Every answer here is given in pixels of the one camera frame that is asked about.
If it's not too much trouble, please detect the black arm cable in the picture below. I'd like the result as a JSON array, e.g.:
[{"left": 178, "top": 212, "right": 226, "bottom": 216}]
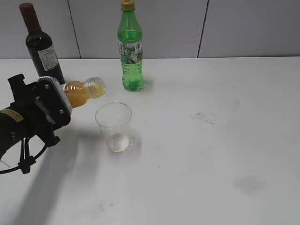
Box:
[{"left": 0, "top": 137, "right": 51, "bottom": 175}]

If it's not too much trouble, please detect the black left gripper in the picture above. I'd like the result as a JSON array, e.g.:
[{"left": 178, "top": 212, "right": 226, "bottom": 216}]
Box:
[{"left": 7, "top": 74, "right": 71, "bottom": 147}]

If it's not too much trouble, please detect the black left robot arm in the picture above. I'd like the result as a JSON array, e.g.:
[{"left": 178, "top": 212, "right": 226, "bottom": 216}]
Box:
[{"left": 0, "top": 74, "right": 72, "bottom": 155}]

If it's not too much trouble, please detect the orange juice bottle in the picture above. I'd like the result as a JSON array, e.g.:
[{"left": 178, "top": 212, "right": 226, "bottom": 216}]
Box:
[{"left": 62, "top": 77, "right": 106, "bottom": 108}]

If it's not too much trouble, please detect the dark red wine bottle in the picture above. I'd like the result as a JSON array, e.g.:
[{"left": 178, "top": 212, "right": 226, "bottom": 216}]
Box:
[{"left": 19, "top": 3, "right": 65, "bottom": 84}]

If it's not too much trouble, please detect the green soda bottle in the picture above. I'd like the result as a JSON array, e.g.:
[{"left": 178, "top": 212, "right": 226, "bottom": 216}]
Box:
[{"left": 117, "top": 0, "right": 144, "bottom": 91}]

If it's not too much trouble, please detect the transparent plastic cup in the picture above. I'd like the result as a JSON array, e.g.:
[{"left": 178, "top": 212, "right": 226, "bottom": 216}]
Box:
[{"left": 95, "top": 102, "right": 133, "bottom": 153}]

